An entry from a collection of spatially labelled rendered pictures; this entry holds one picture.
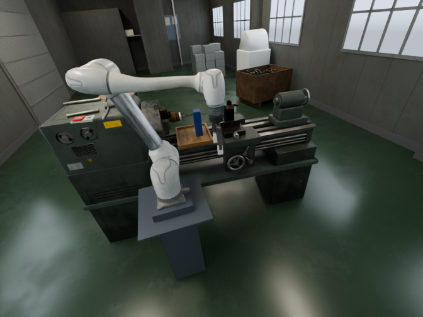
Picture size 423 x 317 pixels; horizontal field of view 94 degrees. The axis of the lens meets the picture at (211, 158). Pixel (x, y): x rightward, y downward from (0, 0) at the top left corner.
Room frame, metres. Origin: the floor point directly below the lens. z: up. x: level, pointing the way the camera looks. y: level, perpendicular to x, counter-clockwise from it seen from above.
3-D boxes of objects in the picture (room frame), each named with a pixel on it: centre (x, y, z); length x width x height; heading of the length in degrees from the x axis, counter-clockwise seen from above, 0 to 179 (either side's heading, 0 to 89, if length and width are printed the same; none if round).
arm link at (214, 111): (0.98, -0.05, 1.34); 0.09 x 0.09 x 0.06
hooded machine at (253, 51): (5.90, -1.38, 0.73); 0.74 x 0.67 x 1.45; 14
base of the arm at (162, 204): (0.93, 0.27, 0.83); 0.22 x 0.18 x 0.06; 104
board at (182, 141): (1.59, 0.14, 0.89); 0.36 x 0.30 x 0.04; 9
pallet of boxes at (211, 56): (7.93, -0.21, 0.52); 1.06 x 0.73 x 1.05; 104
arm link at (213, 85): (0.99, -0.05, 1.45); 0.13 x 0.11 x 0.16; 4
